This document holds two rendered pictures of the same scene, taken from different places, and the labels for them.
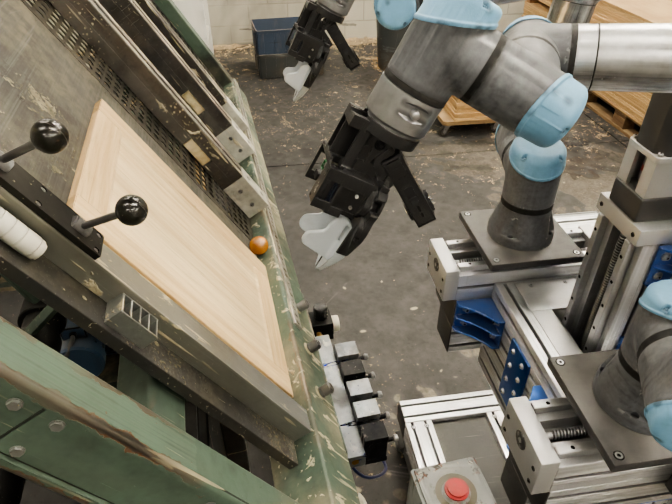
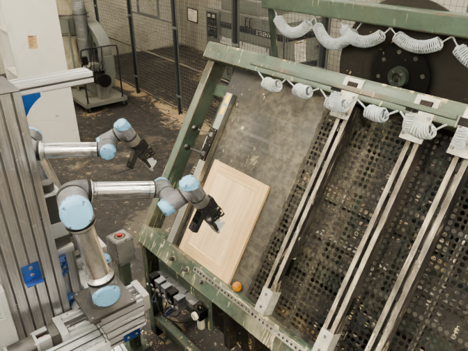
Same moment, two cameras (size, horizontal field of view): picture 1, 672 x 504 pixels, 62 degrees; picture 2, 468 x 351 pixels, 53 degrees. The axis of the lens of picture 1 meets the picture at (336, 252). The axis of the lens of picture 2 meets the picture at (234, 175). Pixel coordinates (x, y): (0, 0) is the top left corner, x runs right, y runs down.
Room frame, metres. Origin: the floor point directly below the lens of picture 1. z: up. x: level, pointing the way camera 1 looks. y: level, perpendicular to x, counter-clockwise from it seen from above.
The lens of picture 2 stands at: (2.84, -0.70, 2.55)
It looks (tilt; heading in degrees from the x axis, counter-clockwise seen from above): 28 degrees down; 151
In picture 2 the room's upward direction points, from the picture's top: straight up
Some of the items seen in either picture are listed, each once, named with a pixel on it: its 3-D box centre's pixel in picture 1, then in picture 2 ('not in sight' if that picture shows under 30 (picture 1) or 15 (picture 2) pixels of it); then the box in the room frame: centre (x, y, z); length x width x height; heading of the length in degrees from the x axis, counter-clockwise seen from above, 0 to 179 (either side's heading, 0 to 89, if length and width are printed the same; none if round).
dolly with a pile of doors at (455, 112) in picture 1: (464, 95); not in sight; (4.12, -0.98, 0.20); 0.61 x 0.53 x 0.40; 9
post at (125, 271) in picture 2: not in sight; (129, 306); (0.50, -0.20, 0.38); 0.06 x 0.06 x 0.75; 13
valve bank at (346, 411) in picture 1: (348, 388); (174, 299); (0.92, -0.03, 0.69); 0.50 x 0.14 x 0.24; 13
